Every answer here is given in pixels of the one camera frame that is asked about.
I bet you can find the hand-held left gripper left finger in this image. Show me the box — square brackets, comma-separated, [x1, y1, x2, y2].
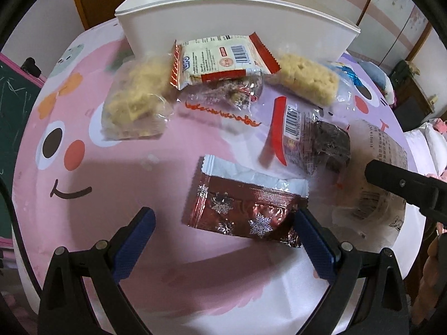
[37, 207, 156, 335]

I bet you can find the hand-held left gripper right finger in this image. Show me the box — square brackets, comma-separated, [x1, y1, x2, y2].
[295, 207, 411, 335]

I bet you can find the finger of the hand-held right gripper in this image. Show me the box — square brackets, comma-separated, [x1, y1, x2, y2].
[364, 159, 447, 227]

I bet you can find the clear packet with printed text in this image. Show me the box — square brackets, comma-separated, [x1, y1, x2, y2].
[332, 119, 409, 248]

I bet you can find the brown foil snack packet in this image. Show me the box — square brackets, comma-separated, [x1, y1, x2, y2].
[181, 154, 310, 248]

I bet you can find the red-edged dark cake packet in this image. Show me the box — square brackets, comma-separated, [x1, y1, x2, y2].
[258, 96, 351, 177]

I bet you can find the small blue snack packet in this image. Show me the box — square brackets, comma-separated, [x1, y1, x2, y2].
[328, 61, 365, 88]

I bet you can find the clear packet yellow rice bar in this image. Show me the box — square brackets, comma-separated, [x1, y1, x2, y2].
[274, 52, 353, 107]

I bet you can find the clear packet of yellow noodles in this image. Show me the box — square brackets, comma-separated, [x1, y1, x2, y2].
[101, 54, 175, 140]

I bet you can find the clear packet with red lettering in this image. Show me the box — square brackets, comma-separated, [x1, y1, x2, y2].
[182, 77, 264, 128]

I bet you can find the white red-edged snack packet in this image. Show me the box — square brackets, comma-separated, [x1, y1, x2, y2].
[170, 32, 282, 90]

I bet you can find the white plastic bin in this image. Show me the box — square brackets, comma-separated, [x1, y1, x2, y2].
[115, 0, 361, 63]

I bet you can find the person's right hand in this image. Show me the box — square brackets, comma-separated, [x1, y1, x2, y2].
[412, 234, 447, 325]

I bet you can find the white pillow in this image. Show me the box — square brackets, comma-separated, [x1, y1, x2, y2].
[405, 122, 447, 178]

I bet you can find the cartoon printed tablecloth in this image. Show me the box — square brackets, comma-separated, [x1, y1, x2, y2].
[10, 19, 425, 335]

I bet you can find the dark wooden nightstand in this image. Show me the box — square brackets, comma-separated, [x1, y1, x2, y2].
[394, 59, 437, 130]

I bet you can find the floral sliding wardrobe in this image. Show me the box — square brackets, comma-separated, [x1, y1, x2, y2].
[279, 0, 447, 77]

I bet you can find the pink-framed green chalkboard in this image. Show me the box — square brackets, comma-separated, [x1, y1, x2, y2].
[0, 54, 44, 248]

